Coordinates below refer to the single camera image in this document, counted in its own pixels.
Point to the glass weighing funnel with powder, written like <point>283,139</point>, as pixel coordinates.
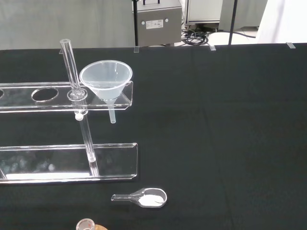
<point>149,200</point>

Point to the clear acrylic funnel stand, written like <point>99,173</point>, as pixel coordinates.
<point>60,165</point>

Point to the black bench cloth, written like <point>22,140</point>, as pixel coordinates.
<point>216,134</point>

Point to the clear cloth clip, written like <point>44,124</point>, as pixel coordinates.
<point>290,45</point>
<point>136,49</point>
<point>212,48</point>

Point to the grey equipment box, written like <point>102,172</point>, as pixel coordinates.
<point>158,33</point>

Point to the black tripod pole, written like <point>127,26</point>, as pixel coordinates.
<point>233,21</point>
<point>135,21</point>

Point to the white cabinet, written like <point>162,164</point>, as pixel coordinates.
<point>204,10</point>

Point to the glass round-bottom flask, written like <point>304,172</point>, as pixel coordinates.
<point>84,225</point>

